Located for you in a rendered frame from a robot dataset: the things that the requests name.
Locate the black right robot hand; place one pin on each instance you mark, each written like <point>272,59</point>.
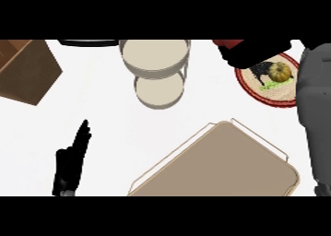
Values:
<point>256,52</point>

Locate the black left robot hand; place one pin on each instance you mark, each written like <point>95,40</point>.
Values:
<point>70,166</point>

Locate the red bell pepper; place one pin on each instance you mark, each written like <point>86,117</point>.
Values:
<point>225,42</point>

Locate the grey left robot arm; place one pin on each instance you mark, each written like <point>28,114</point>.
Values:
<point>67,193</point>

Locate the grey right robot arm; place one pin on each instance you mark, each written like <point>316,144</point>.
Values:
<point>319,123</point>

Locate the black round appliance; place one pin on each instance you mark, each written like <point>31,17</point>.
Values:
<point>87,42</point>

